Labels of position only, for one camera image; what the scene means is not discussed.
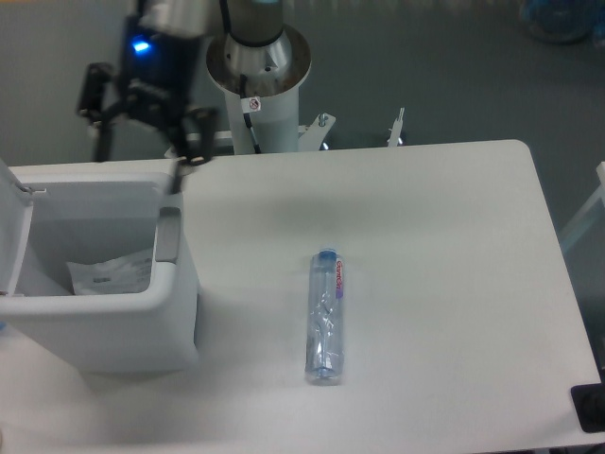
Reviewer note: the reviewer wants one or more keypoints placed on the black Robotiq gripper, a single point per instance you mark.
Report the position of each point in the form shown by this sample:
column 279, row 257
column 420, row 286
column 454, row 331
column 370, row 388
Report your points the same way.
column 153, row 84

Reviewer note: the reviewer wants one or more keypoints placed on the white plastic bag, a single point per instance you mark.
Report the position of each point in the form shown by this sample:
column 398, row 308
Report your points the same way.
column 125, row 274

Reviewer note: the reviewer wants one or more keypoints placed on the clear plastic water bottle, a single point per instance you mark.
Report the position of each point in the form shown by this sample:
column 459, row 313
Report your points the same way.
column 324, row 349

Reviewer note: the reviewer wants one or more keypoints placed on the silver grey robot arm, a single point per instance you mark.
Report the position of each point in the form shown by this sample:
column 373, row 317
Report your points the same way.
column 251, row 23

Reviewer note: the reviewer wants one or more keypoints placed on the white open trash can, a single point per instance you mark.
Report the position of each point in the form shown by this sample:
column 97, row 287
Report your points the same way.
column 50, row 220

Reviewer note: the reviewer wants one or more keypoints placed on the blue object in far corner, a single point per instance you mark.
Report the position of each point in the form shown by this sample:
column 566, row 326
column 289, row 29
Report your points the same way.
column 559, row 22

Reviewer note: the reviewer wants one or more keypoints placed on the black clamp at table corner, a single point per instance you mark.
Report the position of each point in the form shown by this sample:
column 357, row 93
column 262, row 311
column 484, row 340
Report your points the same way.
column 588, row 401

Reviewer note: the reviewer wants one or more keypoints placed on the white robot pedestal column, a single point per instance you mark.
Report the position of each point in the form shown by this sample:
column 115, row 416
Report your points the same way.
column 261, row 89

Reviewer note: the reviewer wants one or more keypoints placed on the white metal base frame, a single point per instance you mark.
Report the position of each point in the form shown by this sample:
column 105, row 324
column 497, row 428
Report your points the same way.
column 314, row 136

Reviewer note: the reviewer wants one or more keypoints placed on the white frame at right edge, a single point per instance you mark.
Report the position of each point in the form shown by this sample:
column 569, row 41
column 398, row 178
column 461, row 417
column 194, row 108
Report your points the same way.
column 586, row 217

